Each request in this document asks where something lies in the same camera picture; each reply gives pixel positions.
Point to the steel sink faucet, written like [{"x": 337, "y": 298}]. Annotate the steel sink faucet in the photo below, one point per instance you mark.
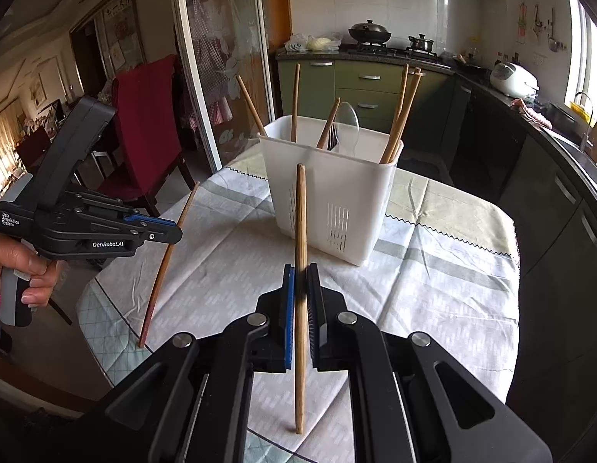
[{"x": 587, "y": 106}]

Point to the orange chopstick red patterned end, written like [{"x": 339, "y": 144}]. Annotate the orange chopstick red patterned end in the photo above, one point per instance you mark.
[{"x": 295, "y": 101}]

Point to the black kitchen cabinet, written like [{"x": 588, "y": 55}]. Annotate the black kitchen cabinet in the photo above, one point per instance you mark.
[{"x": 510, "y": 164}]

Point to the white plastic utensil holder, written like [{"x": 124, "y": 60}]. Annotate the white plastic utensil holder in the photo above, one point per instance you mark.
[{"x": 356, "y": 188}]

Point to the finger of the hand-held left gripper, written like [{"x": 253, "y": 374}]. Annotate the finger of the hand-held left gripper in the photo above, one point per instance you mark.
[
  {"x": 158, "y": 236},
  {"x": 149, "y": 222}
]

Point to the black gas stove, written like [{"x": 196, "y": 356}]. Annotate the black gas stove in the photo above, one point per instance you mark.
[{"x": 399, "y": 55}]

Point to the black wok with lid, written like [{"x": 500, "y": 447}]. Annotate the black wok with lid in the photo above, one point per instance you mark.
[{"x": 370, "y": 33}]

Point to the glass sliding door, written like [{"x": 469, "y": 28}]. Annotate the glass sliding door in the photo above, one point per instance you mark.
[{"x": 221, "y": 58}]

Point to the green kitchen cabinet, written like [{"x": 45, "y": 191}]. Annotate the green kitchen cabinet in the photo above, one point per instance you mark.
[{"x": 305, "y": 91}]

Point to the pink cloth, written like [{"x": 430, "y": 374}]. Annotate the pink cloth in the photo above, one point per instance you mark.
[{"x": 532, "y": 113}]

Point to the white plastic bag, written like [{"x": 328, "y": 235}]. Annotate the white plastic bag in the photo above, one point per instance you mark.
[{"x": 296, "y": 43}]

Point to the green cabinet drawer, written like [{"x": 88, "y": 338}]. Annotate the green cabinet drawer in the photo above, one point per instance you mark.
[
  {"x": 371, "y": 76},
  {"x": 366, "y": 105}
]

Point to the metal fork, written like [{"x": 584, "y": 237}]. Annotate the metal fork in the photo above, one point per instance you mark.
[{"x": 332, "y": 139}]

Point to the person's left hand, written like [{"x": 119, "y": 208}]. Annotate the person's left hand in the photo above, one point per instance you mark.
[{"x": 9, "y": 255}]

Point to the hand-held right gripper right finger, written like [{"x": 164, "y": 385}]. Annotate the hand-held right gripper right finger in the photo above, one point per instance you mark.
[{"x": 312, "y": 328}]

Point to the grey white patterned tablecloth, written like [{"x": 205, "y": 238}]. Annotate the grey white patterned tablecloth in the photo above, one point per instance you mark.
[{"x": 424, "y": 275}]

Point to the tan wooden chopstick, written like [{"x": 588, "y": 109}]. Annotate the tan wooden chopstick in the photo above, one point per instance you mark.
[
  {"x": 403, "y": 82},
  {"x": 417, "y": 82},
  {"x": 301, "y": 212},
  {"x": 329, "y": 123},
  {"x": 411, "y": 88}
]

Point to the framed calligraphy wall picture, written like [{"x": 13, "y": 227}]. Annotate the framed calligraphy wall picture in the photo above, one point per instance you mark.
[{"x": 122, "y": 33}]

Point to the kitchen window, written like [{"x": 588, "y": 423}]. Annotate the kitchen window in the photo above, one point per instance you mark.
[{"x": 583, "y": 43}]

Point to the clear plastic spoon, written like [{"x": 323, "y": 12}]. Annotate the clear plastic spoon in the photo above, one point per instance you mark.
[{"x": 349, "y": 120}]

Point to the bag of yellow food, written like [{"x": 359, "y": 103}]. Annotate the bag of yellow food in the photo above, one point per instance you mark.
[{"x": 322, "y": 43}]

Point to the red wooden chair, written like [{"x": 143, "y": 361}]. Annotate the red wooden chair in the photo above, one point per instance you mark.
[{"x": 144, "y": 120}]

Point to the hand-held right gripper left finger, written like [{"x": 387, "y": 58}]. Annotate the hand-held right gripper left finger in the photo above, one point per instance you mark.
[{"x": 289, "y": 318}]

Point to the white rice cooker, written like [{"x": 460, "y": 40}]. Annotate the white rice cooker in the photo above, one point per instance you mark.
[{"x": 513, "y": 79}]

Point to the steel pot with lid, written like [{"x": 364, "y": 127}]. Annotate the steel pot with lid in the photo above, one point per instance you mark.
[{"x": 420, "y": 43}]

